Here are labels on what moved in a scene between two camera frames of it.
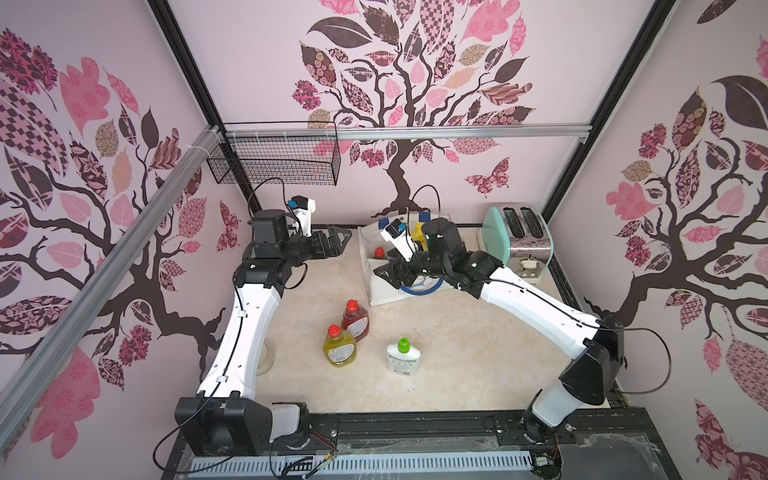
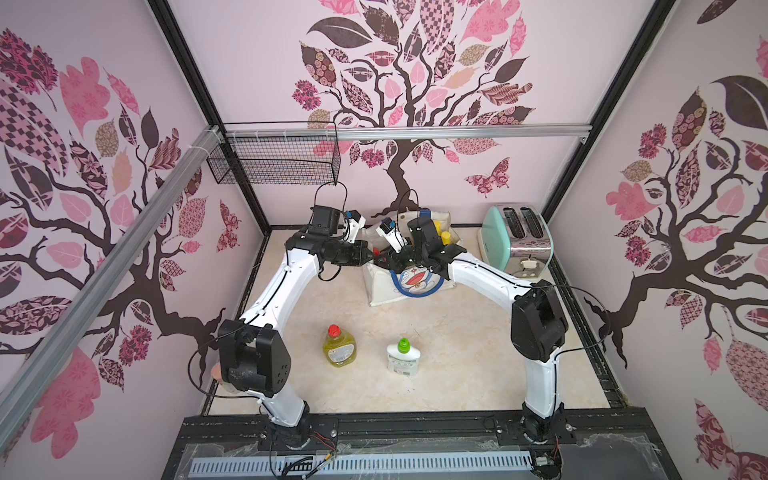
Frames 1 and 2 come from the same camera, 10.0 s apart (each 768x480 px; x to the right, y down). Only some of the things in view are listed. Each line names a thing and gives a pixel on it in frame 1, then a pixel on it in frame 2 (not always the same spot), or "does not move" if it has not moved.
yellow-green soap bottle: x=339 y=349 does not move
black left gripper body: x=302 y=248 to x=346 y=253
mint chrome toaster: x=520 y=237 does not move
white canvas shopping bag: x=374 y=248 does not move
